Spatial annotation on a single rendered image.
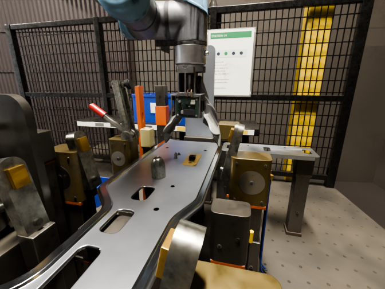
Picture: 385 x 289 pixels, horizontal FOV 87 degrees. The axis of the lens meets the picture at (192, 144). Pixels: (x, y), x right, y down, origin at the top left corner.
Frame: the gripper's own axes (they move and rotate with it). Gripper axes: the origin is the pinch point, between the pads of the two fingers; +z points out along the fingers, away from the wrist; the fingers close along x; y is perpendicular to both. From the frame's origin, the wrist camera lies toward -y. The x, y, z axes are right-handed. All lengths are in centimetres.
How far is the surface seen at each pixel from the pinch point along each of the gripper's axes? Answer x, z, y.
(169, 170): -3.8, 4.5, 8.4
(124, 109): -19.1, -9.1, 1.5
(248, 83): 15, -17, -54
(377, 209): 152, 104, -164
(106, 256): -2.5, 4.5, 35.4
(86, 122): -62, 2, -33
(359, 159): 160, 73, -228
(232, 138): 11.1, -4.3, 7.3
